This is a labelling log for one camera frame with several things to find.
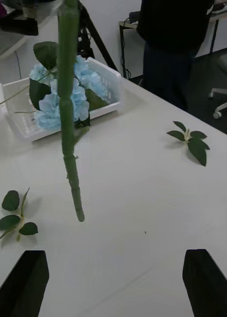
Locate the black tripod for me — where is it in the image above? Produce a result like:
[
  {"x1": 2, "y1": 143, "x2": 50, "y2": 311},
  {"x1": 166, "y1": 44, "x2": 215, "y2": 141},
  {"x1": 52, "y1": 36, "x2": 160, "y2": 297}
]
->
[{"x1": 77, "y1": 0, "x2": 119, "y2": 72}]

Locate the red rose with stem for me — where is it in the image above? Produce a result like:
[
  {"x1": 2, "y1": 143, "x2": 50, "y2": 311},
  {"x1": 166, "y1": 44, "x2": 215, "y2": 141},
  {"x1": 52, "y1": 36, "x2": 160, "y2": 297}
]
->
[{"x1": 56, "y1": 0, "x2": 86, "y2": 223}]

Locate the large pale blue flower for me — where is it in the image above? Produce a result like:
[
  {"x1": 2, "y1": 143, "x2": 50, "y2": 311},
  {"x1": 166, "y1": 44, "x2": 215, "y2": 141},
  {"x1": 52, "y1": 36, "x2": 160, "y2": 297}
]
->
[{"x1": 0, "y1": 78, "x2": 91, "y2": 131}]

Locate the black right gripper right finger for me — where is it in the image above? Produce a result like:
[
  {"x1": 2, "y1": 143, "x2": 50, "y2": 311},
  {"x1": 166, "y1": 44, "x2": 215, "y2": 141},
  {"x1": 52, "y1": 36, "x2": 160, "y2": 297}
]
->
[{"x1": 182, "y1": 249, "x2": 227, "y2": 317}]

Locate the white slotted plastic box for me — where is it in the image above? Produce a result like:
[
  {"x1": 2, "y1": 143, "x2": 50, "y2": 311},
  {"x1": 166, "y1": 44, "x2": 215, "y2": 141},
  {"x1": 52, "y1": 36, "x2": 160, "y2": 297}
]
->
[{"x1": 0, "y1": 56, "x2": 124, "y2": 143}]

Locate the white desk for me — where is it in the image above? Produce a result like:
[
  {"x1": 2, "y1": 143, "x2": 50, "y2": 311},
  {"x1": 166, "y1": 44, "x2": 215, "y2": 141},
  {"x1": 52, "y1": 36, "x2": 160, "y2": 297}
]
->
[{"x1": 0, "y1": 0, "x2": 58, "y2": 60}]

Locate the office chair with white base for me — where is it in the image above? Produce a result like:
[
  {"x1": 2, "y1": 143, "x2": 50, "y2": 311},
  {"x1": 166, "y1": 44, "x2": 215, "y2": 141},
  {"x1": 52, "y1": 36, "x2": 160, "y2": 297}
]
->
[{"x1": 208, "y1": 53, "x2": 227, "y2": 119}]

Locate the black-framed desk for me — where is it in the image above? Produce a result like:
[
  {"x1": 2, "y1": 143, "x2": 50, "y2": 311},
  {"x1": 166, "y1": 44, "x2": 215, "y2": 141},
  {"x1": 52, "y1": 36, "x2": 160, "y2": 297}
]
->
[{"x1": 118, "y1": 3, "x2": 227, "y2": 80}]

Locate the person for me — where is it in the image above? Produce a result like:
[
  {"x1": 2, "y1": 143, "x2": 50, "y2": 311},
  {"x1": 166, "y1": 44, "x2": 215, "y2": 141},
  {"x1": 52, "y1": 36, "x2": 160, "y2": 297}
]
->
[{"x1": 137, "y1": 0, "x2": 216, "y2": 112}]

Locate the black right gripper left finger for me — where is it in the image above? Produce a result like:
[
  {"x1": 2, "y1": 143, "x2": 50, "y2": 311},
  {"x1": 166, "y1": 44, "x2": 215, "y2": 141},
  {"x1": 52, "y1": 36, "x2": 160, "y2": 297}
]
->
[{"x1": 0, "y1": 250, "x2": 49, "y2": 317}]

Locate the loose green leaf twig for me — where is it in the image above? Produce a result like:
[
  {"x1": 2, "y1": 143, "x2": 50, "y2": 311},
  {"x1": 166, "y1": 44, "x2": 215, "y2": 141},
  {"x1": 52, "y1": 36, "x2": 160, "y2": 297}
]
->
[
  {"x1": 166, "y1": 120, "x2": 211, "y2": 167},
  {"x1": 0, "y1": 187, "x2": 39, "y2": 245}
]

